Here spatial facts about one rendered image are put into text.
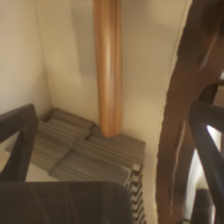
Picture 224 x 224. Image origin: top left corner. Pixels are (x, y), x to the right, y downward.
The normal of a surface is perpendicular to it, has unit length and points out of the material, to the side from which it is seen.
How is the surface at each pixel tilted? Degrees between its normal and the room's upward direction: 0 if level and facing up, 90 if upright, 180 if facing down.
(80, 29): 0
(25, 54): 90
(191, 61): 0
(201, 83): 0
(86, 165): 90
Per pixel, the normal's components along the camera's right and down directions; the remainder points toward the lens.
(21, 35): 0.89, 0.32
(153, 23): -0.44, 0.51
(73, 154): 0.02, -0.81
